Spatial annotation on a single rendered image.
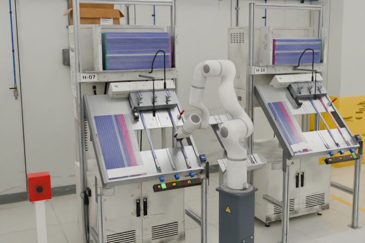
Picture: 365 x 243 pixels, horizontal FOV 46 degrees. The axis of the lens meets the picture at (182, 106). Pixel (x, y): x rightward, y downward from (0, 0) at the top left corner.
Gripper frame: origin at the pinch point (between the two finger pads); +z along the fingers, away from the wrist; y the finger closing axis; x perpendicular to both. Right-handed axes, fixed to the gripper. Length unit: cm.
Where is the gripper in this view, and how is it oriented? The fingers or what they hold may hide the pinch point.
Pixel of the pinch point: (179, 138)
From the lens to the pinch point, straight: 307.8
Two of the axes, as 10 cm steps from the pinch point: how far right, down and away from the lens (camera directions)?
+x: 2.5, 8.8, -4.1
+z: -3.3, 4.8, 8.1
